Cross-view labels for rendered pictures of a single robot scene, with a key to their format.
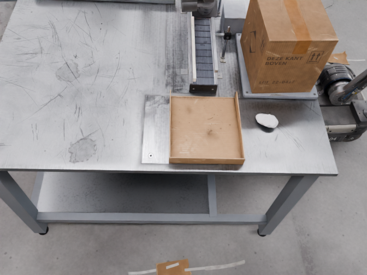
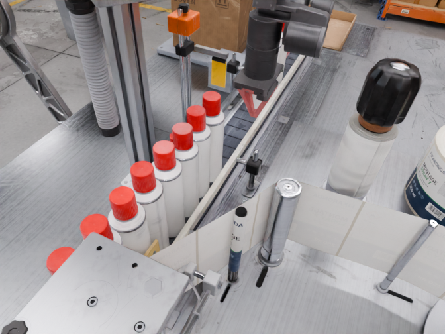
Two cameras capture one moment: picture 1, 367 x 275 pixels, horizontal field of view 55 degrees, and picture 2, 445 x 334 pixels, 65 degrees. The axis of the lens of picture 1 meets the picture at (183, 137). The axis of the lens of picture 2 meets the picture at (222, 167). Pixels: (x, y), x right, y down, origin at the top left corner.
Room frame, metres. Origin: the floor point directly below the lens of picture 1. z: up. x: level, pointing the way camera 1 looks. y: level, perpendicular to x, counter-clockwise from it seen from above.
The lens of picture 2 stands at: (2.20, 0.29, 1.43)
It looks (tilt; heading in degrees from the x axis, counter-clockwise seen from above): 45 degrees down; 208
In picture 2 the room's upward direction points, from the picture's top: 3 degrees clockwise
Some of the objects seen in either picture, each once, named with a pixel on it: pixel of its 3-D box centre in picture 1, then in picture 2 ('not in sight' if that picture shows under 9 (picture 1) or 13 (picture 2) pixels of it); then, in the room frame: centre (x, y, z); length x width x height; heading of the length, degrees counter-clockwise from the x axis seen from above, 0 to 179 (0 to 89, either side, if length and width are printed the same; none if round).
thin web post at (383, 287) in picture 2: not in sight; (404, 260); (1.81, 0.41, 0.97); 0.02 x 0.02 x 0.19
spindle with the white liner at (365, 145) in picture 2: not in sight; (367, 139); (1.63, 0.29, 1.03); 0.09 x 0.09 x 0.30
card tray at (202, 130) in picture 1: (205, 125); (317, 24); (0.74, -0.07, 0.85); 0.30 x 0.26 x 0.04; 5
